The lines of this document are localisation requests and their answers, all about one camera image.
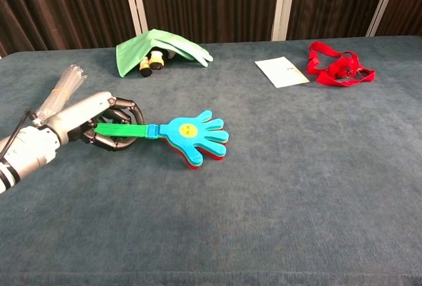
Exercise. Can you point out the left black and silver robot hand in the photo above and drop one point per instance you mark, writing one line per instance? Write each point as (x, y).
(82, 109)

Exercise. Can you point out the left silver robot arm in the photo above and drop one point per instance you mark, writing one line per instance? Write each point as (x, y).
(29, 151)

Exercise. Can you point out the clear plastic straw bundle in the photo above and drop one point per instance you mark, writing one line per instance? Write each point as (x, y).
(64, 85)

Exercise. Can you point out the small yellow black bottle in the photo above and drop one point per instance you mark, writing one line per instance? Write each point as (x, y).
(156, 60)
(145, 67)

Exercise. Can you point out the green rubber glove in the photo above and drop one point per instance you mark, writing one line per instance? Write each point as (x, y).
(132, 52)

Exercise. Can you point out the blue felt table cloth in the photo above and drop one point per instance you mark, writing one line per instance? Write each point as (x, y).
(263, 184)

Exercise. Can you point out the white paper card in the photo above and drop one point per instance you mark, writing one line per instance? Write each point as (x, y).
(282, 71)

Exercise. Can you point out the white aluminium wall post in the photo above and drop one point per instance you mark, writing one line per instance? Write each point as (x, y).
(385, 2)
(135, 2)
(283, 2)

